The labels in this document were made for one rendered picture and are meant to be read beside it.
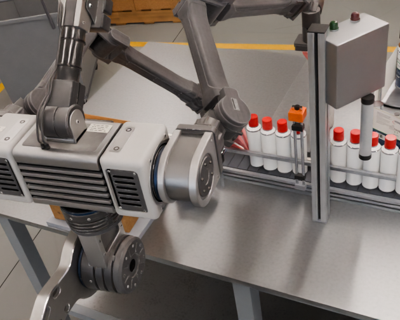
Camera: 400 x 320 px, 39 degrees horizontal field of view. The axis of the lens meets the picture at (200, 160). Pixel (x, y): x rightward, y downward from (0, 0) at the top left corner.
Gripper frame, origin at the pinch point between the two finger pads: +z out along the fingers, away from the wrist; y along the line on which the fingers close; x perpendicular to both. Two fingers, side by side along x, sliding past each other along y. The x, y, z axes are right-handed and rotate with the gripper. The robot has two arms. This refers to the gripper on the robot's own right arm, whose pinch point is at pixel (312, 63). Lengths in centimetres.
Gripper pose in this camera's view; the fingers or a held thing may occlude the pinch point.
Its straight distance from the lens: 192.7
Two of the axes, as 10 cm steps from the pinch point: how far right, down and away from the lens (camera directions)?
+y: -9.1, -1.5, 3.9
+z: 1.5, 7.6, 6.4
